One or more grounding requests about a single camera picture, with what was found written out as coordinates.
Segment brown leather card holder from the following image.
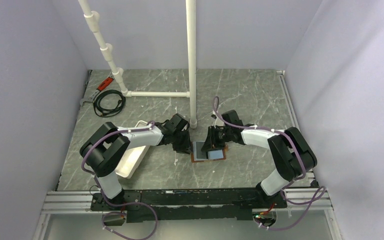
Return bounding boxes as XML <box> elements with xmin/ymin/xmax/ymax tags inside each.
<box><xmin>190</xmin><ymin>141</ymin><xmax>228</xmax><ymax>163</ymax></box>

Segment white plastic tray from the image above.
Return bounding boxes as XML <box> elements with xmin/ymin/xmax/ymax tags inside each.
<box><xmin>115</xmin><ymin>120</ymin><xmax>150</xmax><ymax>180</ymax></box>

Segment white PVC pipe frame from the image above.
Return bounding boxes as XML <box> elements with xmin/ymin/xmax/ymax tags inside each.
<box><xmin>78</xmin><ymin>0</ymin><xmax>198</xmax><ymax>129</ymax></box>

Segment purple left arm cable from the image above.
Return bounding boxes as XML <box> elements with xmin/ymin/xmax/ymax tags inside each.
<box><xmin>80</xmin><ymin>119</ymin><xmax>160</xmax><ymax>240</ymax></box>

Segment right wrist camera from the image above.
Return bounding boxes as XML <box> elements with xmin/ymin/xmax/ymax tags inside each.
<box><xmin>221</xmin><ymin>110</ymin><xmax>244</xmax><ymax>129</ymax></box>

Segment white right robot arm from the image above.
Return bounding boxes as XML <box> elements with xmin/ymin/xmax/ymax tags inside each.
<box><xmin>201</xmin><ymin>125</ymin><xmax>318</xmax><ymax>208</ymax></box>

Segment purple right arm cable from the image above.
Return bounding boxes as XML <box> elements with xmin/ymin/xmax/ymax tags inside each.
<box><xmin>211</xmin><ymin>96</ymin><xmax>327</xmax><ymax>232</ymax></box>

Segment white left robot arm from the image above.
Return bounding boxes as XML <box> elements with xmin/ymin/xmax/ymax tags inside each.
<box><xmin>79</xmin><ymin>113</ymin><xmax>192</xmax><ymax>210</ymax></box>

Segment coiled black cable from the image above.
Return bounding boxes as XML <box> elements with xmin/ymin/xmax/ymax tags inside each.
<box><xmin>92</xmin><ymin>89</ymin><xmax>127</xmax><ymax>118</ymax></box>

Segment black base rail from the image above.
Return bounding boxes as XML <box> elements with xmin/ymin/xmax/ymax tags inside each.
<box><xmin>90</xmin><ymin>187</ymin><xmax>287</xmax><ymax>223</ymax></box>

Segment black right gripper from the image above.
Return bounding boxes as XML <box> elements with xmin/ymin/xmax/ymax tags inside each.
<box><xmin>201</xmin><ymin>125</ymin><xmax>232</xmax><ymax>152</ymax></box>

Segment dark grey credit card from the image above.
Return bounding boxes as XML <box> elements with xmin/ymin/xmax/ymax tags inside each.
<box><xmin>192</xmin><ymin>141</ymin><xmax>208</xmax><ymax>162</ymax></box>

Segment red handled pliers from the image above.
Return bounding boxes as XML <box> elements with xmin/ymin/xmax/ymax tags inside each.
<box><xmin>79</xmin><ymin>76</ymin><xmax>114</xmax><ymax>106</ymax></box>

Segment light blue credit card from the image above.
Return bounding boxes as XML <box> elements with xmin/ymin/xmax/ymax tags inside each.
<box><xmin>207</xmin><ymin>149</ymin><xmax>225</xmax><ymax>160</ymax></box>

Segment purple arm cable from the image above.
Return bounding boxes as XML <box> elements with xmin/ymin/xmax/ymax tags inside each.
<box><xmin>211</xmin><ymin>96</ymin><xmax>327</xmax><ymax>232</ymax></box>
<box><xmin>80</xmin><ymin>119</ymin><xmax>160</xmax><ymax>240</ymax></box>

